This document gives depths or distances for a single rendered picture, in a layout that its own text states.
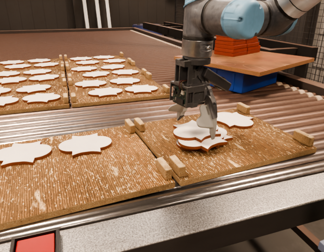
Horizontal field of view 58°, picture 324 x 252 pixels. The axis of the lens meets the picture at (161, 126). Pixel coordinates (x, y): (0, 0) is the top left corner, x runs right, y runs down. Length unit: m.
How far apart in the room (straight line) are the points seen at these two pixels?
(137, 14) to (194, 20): 5.71
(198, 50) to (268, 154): 0.32
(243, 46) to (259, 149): 0.91
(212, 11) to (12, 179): 0.56
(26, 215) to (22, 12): 5.59
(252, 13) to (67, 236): 0.53
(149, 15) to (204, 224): 6.04
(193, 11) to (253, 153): 0.38
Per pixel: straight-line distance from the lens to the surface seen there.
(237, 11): 0.61
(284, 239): 1.99
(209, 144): 0.75
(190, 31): 0.70
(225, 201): 0.64
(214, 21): 0.64
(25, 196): 0.66
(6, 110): 1.20
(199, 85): 0.72
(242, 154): 0.78
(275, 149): 0.84
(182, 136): 0.76
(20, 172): 0.75
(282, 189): 0.71
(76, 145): 0.81
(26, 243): 0.57
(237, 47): 1.59
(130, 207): 0.61
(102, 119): 1.05
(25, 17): 6.08
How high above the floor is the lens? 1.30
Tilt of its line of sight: 23 degrees down
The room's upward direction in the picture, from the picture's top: straight up
